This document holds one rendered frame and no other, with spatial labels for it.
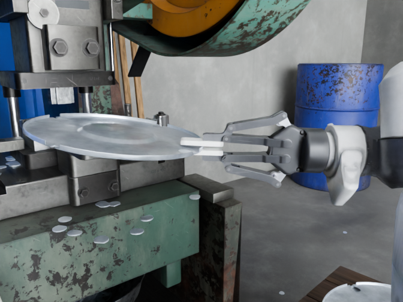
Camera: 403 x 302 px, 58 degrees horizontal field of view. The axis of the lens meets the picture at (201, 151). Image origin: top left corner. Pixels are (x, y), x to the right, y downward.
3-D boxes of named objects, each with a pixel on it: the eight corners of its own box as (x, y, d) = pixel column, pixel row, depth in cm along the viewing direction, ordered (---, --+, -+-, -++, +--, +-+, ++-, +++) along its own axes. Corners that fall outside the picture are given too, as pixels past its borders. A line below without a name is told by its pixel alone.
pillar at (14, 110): (24, 142, 82) (17, 78, 78) (14, 143, 80) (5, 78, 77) (21, 140, 83) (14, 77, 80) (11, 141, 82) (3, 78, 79)
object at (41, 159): (121, 154, 83) (120, 141, 82) (26, 170, 71) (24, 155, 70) (93, 142, 95) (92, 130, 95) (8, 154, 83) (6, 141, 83)
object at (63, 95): (75, 103, 79) (74, 85, 79) (53, 104, 77) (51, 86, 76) (71, 101, 82) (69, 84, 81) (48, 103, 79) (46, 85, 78)
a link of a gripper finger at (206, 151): (222, 147, 63) (221, 151, 63) (180, 146, 63) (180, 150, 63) (223, 151, 60) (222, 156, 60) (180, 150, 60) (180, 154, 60)
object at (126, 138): (143, 175, 43) (144, 169, 43) (-22, 126, 54) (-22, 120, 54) (228, 142, 69) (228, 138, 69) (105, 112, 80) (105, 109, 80)
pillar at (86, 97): (95, 133, 92) (90, 75, 88) (86, 134, 90) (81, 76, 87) (92, 131, 93) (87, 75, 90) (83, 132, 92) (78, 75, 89)
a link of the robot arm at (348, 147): (348, 121, 65) (317, 120, 65) (382, 135, 52) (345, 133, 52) (339, 189, 68) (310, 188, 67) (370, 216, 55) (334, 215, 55)
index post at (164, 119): (171, 153, 84) (170, 111, 81) (159, 156, 82) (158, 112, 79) (164, 151, 86) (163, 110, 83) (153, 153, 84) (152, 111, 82)
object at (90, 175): (164, 211, 66) (162, 138, 62) (87, 234, 57) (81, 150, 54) (105, 177, 85) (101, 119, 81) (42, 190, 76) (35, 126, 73)
